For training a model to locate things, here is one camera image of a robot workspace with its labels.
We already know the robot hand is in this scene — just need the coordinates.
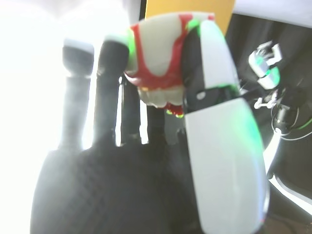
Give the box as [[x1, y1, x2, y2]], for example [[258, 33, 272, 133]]
[[29, 19, 270, 234]]

